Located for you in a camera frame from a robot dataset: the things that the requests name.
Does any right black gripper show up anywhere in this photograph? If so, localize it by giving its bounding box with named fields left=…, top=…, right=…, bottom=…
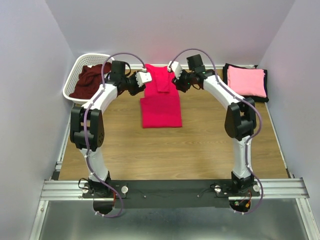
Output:
left=170, top=68, right=194, bottom=94

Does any crimson red t shirt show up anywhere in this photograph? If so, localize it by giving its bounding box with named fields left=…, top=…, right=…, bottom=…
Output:
left=140, top=64, right=183, bottom=129

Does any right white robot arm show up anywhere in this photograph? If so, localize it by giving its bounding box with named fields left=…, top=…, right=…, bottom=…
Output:
left=167, top=54, right=257, bottom=196

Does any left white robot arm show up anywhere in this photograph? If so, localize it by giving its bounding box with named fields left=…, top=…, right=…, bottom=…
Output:
left=70, top=60, right=151, bottom=199

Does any folded black t shirt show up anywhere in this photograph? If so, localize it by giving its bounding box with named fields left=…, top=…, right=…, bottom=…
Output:
left=222, top=63, right=269, bottom=103

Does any dark maroon t shirt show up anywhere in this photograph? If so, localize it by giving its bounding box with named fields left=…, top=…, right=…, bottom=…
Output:
left=69, top=64, right=102, bottom=100

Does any white plastic laundry basket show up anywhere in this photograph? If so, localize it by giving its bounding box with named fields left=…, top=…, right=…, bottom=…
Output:
left=62, top=53, right=110, bottom=105

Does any folded pink t shirt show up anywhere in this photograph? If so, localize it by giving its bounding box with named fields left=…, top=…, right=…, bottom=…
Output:
left=227, top=66, right=267, bottom=98

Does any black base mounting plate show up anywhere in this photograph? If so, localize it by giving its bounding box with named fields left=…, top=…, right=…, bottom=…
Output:
left=78, top=179, right=260, bottom=212

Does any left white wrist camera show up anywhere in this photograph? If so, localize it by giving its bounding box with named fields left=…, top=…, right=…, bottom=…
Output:
left=135, top=67, right=152, bottom=88

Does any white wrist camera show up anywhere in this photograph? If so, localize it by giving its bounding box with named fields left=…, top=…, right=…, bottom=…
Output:
left=167, top=61, right=184, bottom=80
left=135, top=67, right=152, bottom=88

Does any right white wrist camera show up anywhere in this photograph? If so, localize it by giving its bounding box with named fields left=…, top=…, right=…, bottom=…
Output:
left=167, top=61, right=184, bottom=80

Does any aluminium frame rail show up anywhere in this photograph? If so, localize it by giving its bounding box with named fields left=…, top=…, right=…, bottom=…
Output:
left=40, top=178, right=309, bottom=201

